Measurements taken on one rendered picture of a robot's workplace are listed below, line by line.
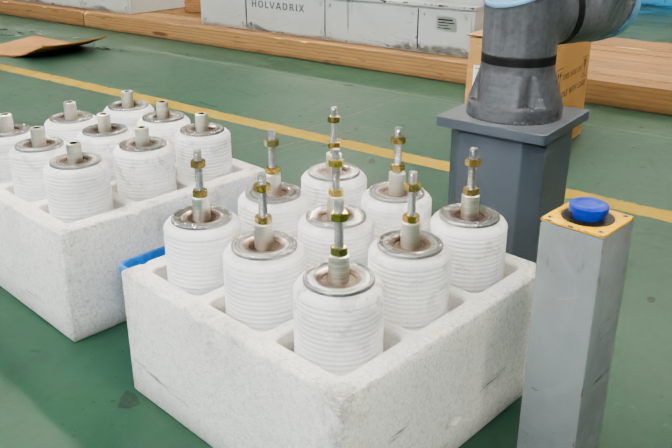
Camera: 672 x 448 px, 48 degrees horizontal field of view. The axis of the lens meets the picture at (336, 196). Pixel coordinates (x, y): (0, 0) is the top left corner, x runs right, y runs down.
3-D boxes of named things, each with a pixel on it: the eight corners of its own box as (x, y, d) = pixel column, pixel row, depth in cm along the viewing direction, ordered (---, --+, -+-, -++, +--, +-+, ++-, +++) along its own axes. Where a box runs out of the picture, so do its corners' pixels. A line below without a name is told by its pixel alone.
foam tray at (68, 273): (151, 206, 165) (144, 126, 158) (270, 261, 140) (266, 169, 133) (-31, 263, 139) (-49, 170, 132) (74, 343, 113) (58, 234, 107)
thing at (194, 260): (191, 372, 94) (180, 240, 88) (163, 337, 102) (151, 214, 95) (259, 349, 99) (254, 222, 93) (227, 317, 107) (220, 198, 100)
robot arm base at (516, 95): (491, 97, 132) (496, 40, 129) (576, 110, 124) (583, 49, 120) (449, 115, 121) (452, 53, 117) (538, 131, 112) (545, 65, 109)
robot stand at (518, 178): (476, 246, 145) (487, 93, 134) (569, 273, 135) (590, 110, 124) (426, 282, 131) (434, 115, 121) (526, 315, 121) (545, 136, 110)
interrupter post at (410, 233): (395, 245, 87) (396, 219, 86) (412, 241, 88) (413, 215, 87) (407, 253, 85) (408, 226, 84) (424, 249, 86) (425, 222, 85)
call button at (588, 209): (578, 210, 81) (580, 192, 80) (614, 220, 78) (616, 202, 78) (560, 221, 78) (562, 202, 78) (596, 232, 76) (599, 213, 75)
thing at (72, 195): (101, 250, 127) (88, 148, 121) (132, 268, 121) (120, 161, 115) (47, 269, 121) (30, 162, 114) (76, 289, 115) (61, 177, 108)
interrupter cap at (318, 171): (337, 162, 115) (337, 158, 115) (370, 175, 109) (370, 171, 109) (297, 173, 110) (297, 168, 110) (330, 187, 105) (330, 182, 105)
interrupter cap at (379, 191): (387, 209, 97) (387, 204, 97) (358, 190, 104) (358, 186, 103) (435, 199, 101) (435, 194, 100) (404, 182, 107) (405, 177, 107)
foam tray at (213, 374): (333, 290, 129) (333, 191, 122) (536, 384, 104) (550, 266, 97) (133, 388, 103) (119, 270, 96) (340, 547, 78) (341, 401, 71)
